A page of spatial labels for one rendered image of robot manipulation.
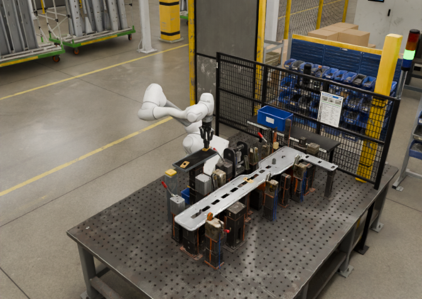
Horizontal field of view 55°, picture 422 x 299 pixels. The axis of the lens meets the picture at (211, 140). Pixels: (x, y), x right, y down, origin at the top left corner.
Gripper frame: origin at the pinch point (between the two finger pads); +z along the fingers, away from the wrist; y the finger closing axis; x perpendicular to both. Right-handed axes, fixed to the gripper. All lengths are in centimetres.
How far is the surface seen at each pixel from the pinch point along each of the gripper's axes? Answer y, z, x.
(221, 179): 20.3, 18.6, -12.9
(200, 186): 11.6, 18.3, -29.8
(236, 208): 45, 20, -37
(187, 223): 22, 23, -64
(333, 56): 33, -10, 252
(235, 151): 20.2, 6.0, 10.9
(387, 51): 106, -66, 93
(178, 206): 9, 20, -55
